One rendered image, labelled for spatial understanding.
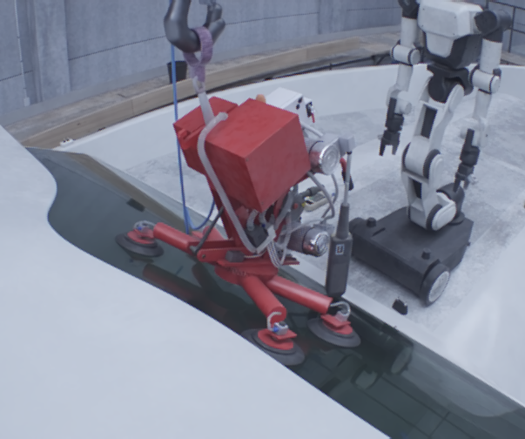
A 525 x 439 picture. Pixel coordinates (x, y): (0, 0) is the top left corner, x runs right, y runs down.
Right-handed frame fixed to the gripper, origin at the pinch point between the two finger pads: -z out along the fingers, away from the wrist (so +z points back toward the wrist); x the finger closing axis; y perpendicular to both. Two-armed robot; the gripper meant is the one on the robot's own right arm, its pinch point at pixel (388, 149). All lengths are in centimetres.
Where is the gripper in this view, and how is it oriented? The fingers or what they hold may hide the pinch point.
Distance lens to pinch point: 251.1
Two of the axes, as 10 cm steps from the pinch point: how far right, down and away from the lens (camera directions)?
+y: 6.5, 4.0, -6.4
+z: 1.7, -9.0, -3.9
